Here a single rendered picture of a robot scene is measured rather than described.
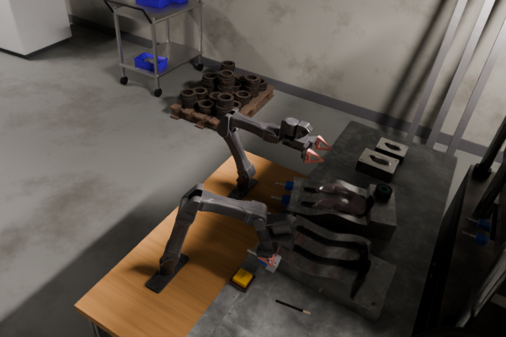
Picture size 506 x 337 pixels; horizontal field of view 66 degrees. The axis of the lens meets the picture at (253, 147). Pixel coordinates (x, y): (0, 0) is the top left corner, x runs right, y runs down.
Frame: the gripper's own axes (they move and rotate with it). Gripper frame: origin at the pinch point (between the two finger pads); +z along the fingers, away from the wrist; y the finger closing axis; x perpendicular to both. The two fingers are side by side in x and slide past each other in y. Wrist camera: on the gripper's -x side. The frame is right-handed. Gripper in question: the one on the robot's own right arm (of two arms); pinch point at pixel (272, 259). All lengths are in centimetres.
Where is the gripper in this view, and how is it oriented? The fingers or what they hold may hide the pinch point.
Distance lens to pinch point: 158.5
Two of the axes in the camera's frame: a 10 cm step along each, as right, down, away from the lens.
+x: -9.1, -0.3, 4.2
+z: 2.3, 8.0, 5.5
